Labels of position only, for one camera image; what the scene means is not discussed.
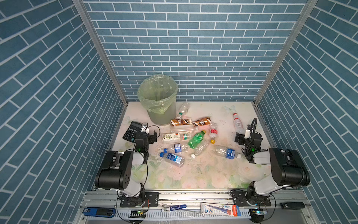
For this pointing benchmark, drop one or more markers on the blue marker pen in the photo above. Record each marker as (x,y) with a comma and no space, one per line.
(174,207)

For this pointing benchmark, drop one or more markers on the clear bottle blue label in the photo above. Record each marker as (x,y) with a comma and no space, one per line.
(227,153)

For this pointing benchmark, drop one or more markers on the white slotted cable duct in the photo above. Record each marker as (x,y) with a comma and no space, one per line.
(157,215)

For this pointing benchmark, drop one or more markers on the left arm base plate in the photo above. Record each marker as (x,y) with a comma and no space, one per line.
(145,199)

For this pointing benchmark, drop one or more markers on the clear bottle red cap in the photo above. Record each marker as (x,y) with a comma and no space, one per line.
(239,127)

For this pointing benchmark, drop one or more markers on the black calculator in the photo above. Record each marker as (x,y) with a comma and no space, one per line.
(131,132)

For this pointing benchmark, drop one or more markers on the small crushed bottle blue label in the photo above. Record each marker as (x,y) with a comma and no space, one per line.
(177,148)

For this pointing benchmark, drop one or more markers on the green soda bottle yellow cap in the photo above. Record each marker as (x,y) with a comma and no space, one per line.
(197,139)

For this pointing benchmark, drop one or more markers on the blue cap bottle blue label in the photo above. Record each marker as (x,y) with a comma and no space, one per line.
(173,159)

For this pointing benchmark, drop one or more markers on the clear frosted bottle white cap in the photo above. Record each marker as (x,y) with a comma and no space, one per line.
(184,128)

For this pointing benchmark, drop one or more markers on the white red toothpaste box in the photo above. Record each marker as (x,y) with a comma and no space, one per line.
(220,209)

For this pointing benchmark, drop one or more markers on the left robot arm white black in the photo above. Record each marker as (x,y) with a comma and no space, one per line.
(115,170)

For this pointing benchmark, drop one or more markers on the red label bottle yellow cap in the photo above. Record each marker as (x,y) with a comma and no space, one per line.
(213,133)

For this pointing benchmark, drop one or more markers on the clear bottle green cap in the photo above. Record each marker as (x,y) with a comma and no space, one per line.
(183,110)

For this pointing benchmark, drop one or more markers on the black remote right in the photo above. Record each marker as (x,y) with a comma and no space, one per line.
(292,205)

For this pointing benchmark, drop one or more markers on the mesh bin with green bag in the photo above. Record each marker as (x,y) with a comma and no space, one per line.
(157,95)

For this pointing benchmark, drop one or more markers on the clear crushed bottle white cap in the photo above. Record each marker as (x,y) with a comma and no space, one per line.
(200,149)

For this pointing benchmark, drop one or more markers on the blue black handheld device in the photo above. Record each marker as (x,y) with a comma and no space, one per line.
(99,212)

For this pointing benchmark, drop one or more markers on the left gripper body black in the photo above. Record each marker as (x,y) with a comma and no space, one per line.
(151,137)

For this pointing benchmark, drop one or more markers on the white tea bottle green label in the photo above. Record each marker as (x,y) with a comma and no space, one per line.
(171,138)

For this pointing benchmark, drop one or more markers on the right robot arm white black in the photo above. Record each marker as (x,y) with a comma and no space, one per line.
(287,168)

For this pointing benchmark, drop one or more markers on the brown coffee bottle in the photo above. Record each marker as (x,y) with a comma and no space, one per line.
(180,122)
(202,122)

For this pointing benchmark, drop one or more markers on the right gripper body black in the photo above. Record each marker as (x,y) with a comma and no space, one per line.
(242,139)

